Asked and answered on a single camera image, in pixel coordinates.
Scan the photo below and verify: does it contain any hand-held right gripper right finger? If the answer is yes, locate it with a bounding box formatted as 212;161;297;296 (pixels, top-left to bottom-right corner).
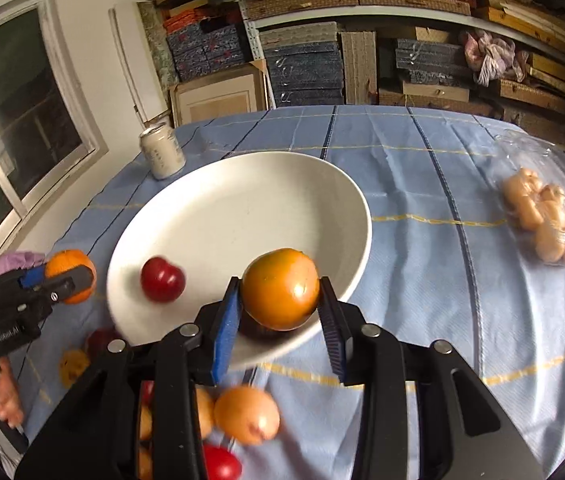
317;276;546;480

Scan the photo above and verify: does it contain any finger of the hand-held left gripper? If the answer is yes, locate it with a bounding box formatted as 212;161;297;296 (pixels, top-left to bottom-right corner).
17;264;50;291
22;266;94;311

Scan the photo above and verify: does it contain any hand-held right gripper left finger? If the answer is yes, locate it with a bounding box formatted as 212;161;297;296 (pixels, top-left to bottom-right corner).
15;276;243;480

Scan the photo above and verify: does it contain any orange mandarin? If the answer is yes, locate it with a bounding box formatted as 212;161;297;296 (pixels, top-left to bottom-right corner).
44;249;98;306

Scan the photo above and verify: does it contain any dark purple mangosteen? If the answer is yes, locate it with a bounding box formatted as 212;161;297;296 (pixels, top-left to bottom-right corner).
85;327;124;361

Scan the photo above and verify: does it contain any orange green persimmon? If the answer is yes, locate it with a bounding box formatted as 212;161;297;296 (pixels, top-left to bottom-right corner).
241;248;321;332

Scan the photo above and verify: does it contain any small green orange tangerine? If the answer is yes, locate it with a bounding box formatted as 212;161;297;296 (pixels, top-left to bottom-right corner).
58;349;91;389

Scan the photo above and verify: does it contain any dark red plum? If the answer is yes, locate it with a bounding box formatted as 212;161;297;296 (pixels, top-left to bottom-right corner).
140;256;186;304

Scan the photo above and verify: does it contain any pale orange peach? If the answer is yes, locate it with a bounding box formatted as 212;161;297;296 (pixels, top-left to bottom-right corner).
193;385;216;441
213;385;281;447

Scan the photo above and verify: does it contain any light orange tangerine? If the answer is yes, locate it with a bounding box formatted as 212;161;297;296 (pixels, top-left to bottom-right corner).
138;405;154;442

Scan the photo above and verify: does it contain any white shallow bowl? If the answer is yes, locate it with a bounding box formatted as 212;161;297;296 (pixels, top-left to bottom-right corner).
106;151;373;372

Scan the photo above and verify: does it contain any red cherry tomato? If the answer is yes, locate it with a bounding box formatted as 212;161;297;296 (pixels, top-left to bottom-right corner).
202;442;243;480

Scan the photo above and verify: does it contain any purple cloth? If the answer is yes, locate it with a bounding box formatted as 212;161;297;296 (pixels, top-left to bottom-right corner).
0;251;47;285

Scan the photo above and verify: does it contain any white framed window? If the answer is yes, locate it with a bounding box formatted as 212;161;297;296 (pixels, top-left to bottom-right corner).
0;0;109;281

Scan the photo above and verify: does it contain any white drink can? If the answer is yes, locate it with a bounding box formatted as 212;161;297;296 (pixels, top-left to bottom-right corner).
139;122;186;181

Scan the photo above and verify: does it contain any white leaning board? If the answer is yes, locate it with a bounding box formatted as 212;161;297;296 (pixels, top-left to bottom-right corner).
108;1;170;123

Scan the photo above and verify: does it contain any clear bag of pale apricots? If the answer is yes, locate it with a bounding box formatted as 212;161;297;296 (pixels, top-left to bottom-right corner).
493;127;565;268

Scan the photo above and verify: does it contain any mottled grey green board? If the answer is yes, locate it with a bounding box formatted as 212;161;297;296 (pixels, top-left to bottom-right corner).
136;0;179;88

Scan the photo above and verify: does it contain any stack of dark blue boxes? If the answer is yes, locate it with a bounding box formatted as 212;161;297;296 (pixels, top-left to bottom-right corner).
258;22;346;108

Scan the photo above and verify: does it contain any stack of blue red boxes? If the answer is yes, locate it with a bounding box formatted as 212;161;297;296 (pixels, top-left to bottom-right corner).
162;7;253;83

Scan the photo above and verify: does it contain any stack of grey boxes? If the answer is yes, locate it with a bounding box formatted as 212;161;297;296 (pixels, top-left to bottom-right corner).
377;25;483;106

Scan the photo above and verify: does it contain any stack of brown wooden boxes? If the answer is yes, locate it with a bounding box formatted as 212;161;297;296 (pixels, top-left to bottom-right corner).
477;52;565;153

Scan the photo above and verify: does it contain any pink plastic bag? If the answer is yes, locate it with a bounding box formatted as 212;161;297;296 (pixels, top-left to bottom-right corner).
464;30;518;88

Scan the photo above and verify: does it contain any white metal shelf rack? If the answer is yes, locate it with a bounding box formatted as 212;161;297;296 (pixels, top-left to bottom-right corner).
225;0;565;111

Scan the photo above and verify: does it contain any stack of yellow wooden boxes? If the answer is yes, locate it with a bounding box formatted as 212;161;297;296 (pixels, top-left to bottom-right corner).
473;0;565;61

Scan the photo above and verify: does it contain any wooden picture frame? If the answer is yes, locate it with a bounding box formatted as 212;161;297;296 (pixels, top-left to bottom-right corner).
169;59;269;127

